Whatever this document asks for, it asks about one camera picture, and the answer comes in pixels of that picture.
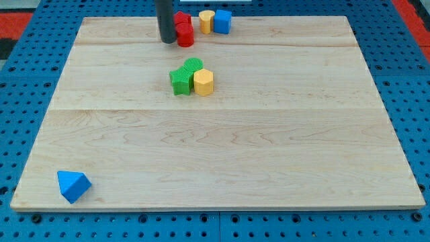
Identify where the green star block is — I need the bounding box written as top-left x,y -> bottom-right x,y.
169,67 -> 194,95

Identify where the red star block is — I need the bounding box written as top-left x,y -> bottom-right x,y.
173,11 -> 191,25

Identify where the blue triangle block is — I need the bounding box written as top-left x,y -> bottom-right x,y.
57,171 -> 92,204

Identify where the yellow hexagon block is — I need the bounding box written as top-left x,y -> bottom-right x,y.
193,69 -> 214,96

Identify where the green cylinder block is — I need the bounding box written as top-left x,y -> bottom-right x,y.
183,57 -> 204,72

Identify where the light wooden board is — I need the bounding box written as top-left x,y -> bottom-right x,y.
10,16 -> 425,212

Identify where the red cylinder block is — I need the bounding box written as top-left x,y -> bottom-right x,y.
175,23 -> 194,47

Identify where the blue cube block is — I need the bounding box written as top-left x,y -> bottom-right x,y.
214,9 -> 232,34

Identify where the yellow heart block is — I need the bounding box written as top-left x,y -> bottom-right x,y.
198,10 -> 215,34

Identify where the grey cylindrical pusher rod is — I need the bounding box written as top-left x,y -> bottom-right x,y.
154,0 -> 177,44

